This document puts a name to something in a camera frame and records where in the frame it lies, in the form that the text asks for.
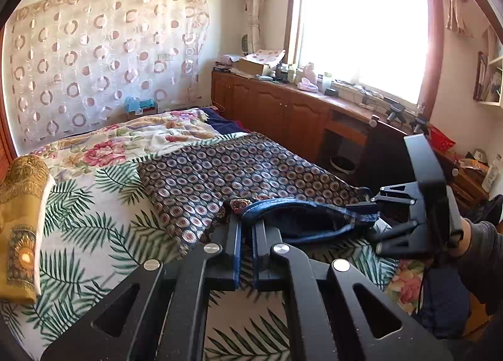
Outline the pink figurine on cabinet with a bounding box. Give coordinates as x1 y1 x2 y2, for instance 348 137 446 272
297 63 319 93

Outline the window with wooden frame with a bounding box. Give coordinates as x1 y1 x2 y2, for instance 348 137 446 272
285 0 444 117

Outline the wooden window-side cabinet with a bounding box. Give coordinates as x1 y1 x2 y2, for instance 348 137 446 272
210 70 492 205

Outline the navy blue blanket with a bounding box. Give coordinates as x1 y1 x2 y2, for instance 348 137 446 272
202 107 247 135

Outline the blue toy at bedhead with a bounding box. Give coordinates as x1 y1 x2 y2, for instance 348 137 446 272
124 96 158 119

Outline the navy medallion patterned shirt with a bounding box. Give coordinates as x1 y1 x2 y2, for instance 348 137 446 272
137 133 371 255

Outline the floral bed quilt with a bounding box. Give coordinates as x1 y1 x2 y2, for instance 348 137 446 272
31 108 223 182

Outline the circle patterned sheer curtain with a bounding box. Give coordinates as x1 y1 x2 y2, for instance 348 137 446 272
4 0 210 152

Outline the cardboard box on cabinet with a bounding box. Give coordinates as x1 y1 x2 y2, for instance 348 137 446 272
237 50 285 77

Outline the person's right hand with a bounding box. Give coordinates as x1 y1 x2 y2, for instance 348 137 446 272
448 218 472 260

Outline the palm leaf print sheet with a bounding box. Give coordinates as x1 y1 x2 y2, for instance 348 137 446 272
1 152 398 360

